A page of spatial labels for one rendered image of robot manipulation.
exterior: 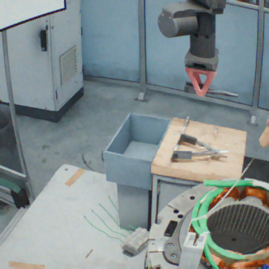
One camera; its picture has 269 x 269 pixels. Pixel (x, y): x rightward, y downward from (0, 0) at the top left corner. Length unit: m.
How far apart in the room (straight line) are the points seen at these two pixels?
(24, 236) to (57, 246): 0.11
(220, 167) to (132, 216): 0.30
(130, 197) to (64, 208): 0.26
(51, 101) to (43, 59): 0.38
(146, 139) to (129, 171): 0.17
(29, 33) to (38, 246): 2.02
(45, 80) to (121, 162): 2.06
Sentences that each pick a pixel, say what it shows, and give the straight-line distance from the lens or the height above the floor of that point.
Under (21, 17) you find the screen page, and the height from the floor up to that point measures 1.27.
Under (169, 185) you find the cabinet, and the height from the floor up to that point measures 1.01.
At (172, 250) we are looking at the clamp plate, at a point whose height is 1.10.
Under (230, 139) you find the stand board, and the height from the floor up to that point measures 1.07.
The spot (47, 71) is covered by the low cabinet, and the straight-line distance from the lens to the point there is 2.76.
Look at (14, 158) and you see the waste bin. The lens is 2.13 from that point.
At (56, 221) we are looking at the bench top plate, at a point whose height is 0.78.
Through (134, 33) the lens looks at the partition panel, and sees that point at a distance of 2.99.
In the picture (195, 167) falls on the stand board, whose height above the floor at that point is 1.06.
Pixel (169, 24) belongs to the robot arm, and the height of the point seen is 1.36.
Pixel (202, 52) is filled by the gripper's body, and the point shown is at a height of 1.29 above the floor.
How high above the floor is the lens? 1.55
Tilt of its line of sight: 34 degrees down
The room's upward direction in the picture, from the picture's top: 1 degrees counter-clockwise
